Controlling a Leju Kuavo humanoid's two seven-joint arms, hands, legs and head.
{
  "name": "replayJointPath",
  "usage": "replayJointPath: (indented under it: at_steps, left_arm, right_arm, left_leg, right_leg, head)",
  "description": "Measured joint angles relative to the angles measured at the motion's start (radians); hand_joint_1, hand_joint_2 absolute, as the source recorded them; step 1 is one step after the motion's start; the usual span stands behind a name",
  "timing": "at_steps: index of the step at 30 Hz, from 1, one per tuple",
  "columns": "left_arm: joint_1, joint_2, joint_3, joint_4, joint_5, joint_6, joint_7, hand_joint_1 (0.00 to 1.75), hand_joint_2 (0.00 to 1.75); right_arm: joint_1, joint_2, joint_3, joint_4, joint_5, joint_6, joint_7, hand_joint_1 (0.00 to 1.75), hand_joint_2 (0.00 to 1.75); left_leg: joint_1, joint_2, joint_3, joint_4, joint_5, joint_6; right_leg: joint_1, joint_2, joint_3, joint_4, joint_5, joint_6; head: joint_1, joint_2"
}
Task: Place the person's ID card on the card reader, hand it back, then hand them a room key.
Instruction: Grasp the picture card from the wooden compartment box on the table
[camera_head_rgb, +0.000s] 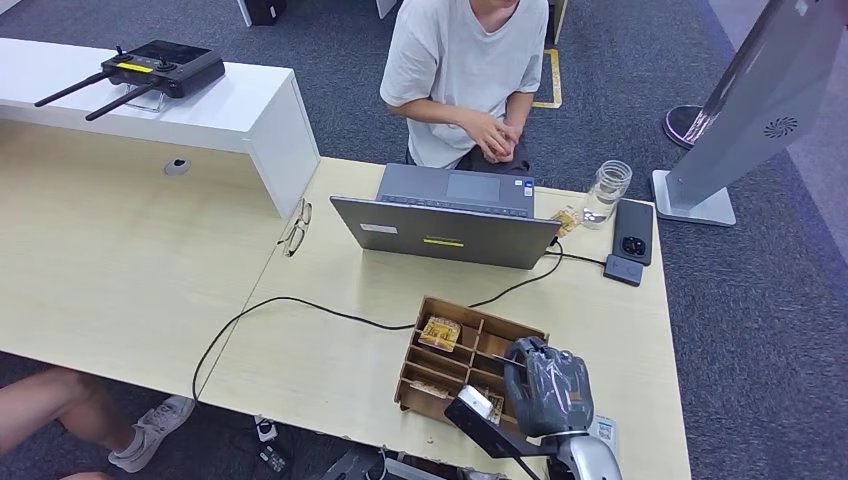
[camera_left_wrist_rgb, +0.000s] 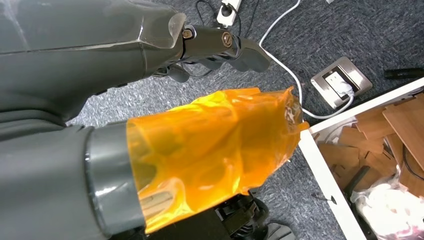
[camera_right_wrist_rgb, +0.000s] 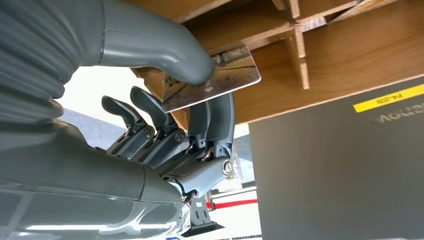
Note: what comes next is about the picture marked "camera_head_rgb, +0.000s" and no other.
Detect person's left hand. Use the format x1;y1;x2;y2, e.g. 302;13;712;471
500;121;523;164

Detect person's right hand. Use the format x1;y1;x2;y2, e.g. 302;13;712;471
460;111;513;165

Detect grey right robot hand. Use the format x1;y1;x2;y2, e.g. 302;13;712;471
502;335;596;439

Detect ID card with autumn trees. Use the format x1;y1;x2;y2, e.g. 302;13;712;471
549;205;583;240

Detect person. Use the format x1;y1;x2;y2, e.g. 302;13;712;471
379;0;551;177

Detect wooden card organizer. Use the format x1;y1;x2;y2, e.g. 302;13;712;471
394;295;550;440

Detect person's leg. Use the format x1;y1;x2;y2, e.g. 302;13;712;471
0;367;197;475

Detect yellow floor tape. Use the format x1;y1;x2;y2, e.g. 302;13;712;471
531;47;564;111

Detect grey laptop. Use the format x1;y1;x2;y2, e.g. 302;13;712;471
329;162;563;272

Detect clear glass jar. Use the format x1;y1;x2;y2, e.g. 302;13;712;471
581;159;634;231

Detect pale wooden panel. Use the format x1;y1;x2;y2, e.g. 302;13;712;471
547;0;570;46

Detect small black hub box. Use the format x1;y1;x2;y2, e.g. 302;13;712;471
602;253;645;288

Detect black smartphone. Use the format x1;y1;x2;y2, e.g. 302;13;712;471
611;198;656;268

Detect round stanchion base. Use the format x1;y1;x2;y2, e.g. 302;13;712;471
663;103;709;151

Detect eyeglasses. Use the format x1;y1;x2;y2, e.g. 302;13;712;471
276;197;314;259

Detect white raised counter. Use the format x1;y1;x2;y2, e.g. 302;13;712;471
0;37;323;220

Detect silver kiosk stand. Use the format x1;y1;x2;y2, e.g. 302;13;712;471
650;0;848;229

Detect black box on floor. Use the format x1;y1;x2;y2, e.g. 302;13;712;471
236;0;289;28

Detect black power adapter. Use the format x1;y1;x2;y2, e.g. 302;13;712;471
256;443;291;476

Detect black remote controller with antennas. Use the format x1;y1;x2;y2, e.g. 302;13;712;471
34;39;227;123

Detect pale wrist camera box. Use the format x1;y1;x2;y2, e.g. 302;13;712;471
455;384;497;423

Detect short black hub cable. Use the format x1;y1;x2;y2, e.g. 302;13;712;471
546;248;607;266

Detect long black power cable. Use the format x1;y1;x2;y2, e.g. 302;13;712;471
190;239;566;404

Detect wire controller stand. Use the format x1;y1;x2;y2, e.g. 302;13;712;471
124;84;168;114

